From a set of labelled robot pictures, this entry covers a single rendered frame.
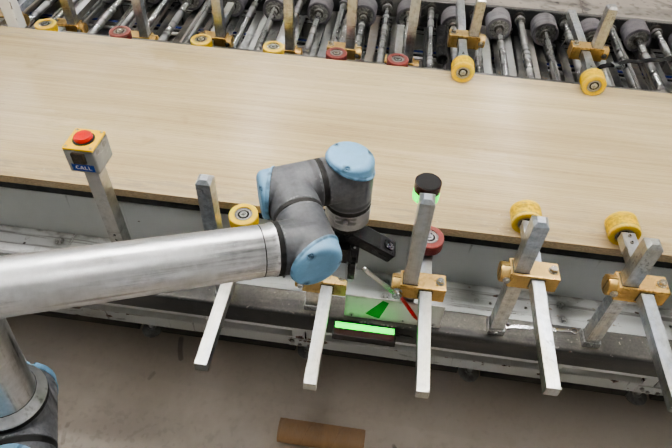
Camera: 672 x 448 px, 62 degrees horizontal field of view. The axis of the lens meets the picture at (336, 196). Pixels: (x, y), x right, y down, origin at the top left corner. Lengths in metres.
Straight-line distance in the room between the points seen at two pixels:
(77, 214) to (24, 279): 1.07
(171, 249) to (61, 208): 1.10
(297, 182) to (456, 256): 0.82
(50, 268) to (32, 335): 1.76
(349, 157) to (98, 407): 1.61
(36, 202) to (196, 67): 0.70
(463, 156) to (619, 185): 0.46
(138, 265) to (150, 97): 1.21
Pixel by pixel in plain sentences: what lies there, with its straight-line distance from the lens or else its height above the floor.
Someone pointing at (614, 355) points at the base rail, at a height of 0.70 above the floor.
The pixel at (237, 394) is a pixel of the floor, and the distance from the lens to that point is 2.26.
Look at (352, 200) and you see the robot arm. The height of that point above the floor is 1.29.
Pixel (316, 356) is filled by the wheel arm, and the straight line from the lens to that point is 1.37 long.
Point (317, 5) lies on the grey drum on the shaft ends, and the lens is 2.64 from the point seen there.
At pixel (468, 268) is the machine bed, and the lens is 1.74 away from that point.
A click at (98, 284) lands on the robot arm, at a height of 1.38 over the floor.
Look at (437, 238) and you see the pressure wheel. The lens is 1.51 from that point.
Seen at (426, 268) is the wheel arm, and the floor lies 0.86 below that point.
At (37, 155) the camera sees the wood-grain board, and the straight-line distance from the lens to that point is 1.89.
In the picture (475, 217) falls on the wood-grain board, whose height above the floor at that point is 0.90.
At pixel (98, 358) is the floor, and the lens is 2.46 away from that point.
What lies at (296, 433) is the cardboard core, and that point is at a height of 0.08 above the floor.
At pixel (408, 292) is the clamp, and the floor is 0.85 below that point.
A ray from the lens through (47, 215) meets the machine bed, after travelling 1.99.
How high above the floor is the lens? 2.03
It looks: 45 degrees down
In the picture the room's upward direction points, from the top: 3 degrees clockwise
